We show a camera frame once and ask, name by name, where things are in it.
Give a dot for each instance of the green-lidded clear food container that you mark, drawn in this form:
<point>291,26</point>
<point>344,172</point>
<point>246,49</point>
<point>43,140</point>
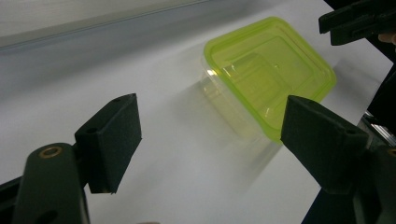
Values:
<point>267,68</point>

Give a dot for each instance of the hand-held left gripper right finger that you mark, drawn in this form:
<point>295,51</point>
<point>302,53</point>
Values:
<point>320,140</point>

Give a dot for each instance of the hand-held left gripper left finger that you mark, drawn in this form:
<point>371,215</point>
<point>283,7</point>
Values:
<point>112,143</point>

